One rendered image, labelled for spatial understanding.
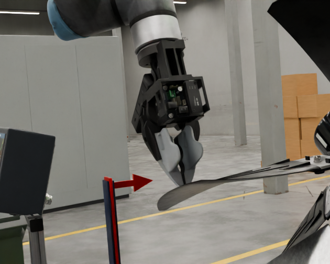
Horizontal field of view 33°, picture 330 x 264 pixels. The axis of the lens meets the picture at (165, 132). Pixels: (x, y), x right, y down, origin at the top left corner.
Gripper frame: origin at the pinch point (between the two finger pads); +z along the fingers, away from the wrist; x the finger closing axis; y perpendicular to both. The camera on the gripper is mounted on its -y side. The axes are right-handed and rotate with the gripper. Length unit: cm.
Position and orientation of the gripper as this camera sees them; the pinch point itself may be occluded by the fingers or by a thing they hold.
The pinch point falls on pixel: (181, 181)
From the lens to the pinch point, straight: 82.9
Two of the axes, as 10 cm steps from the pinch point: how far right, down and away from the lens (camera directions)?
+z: 2.0, 9.6, -2.2
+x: 9.1, -1.0, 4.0
